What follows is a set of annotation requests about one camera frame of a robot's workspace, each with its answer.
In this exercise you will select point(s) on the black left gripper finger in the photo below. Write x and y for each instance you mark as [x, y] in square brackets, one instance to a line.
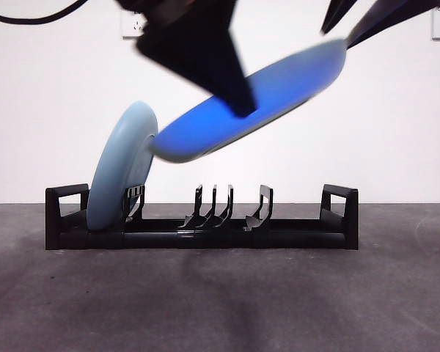
[205, 58]

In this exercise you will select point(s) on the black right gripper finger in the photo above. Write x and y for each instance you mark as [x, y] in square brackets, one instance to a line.
[337, 12]
[388, 14]

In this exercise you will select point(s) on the pale green round plate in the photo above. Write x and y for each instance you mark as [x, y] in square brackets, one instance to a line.
[190, 135]

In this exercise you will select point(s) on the light blue round plate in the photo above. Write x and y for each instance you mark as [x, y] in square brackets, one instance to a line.
[113, 176]

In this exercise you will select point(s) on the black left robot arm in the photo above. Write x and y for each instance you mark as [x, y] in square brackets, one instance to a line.
[209, 9]

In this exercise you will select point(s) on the black plastic plate rack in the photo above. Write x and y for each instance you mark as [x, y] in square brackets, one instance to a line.
[297, 234]

